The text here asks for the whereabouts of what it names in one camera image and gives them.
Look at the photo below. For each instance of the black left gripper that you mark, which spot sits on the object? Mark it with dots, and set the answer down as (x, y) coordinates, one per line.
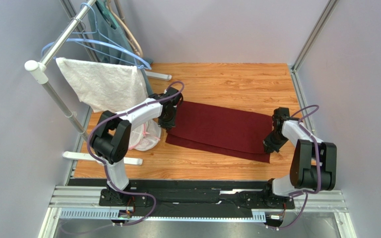
(167, 126)

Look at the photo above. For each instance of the white towel on rack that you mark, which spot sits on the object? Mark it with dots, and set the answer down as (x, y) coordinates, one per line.
(104, 86)

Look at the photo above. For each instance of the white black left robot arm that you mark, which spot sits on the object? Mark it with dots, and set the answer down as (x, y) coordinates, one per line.
(109, 140)

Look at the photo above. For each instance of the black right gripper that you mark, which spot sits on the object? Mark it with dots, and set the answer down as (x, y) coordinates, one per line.
(273, 142)

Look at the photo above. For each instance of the dark red cloth napkin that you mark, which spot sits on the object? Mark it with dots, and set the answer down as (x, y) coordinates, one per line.
(221, 130)

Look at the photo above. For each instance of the teal garment on hanger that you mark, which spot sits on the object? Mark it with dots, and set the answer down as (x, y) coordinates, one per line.
(108, 26)

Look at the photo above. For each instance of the blue wire hanger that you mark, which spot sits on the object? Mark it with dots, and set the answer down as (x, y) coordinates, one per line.
(50, 50)

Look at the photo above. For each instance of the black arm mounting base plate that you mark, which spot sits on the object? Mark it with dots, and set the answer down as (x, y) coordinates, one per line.
(187, 199)

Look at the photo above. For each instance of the aluminium frame rail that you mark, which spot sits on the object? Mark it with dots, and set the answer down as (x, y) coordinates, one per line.
(73, 211)

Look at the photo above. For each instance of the metal clothes drying rack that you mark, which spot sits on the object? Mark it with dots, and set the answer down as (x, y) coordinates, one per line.
(84, 30)

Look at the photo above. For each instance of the white mesh laundry bag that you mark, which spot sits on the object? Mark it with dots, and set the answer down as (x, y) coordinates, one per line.
(145, 136)

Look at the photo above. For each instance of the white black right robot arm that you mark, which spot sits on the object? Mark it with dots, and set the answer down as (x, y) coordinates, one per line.
(313, 167)

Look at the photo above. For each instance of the beige wooden hanger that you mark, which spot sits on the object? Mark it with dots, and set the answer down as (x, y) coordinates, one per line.
(115, 9)

